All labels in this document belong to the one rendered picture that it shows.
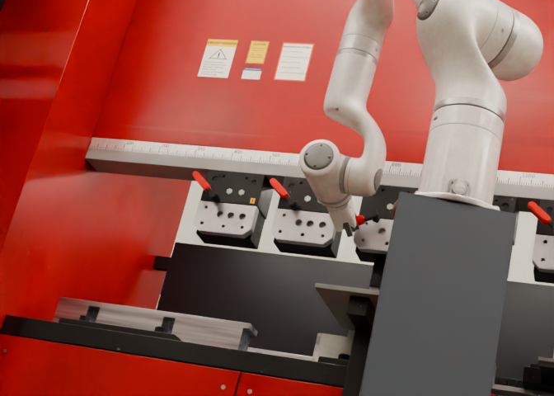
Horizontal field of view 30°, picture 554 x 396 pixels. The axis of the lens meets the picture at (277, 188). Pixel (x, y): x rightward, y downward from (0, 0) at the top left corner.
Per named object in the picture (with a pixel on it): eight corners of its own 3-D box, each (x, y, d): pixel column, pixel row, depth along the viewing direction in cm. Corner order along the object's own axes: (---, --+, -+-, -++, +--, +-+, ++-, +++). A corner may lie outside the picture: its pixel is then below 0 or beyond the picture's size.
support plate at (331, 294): (314, 287, 207) (315, 282, 208) (342, 328, 230) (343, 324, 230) (401, 298, 201) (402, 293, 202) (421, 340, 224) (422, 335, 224)
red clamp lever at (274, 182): (272, 175, 244) (297, 201, 240) (277, 182, 248) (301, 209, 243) (266, 179, 244) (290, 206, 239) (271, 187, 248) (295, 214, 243)
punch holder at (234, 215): (190, 229, 249) (208, 168, 255) (202, 242, 256) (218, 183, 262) (249, 236, 244) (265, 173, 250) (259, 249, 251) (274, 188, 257)
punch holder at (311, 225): (269, 238, 242) (284, 175, 248) (279, 252, 249) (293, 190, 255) (330, 244, 237) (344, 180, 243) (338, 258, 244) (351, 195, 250)
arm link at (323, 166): (359, 171, 218) (318, 164, 221) (347, 140, 207) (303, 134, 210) (349, 206, 215) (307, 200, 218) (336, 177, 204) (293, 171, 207)
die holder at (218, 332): (48, 333, 248) (59, 296, 252) (58, 341, 253) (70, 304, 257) (241, 363, 232) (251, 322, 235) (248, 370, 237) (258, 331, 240)
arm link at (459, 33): (519, 125, 170) (537, 5, 179) (430, 79, 163) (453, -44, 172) (472, 146, 180) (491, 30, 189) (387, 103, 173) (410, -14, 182)
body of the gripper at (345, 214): (313, 172, 223) (325, 195, 233) (321, 214, 218) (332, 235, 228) (347, 164, 222) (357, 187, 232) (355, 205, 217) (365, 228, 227)
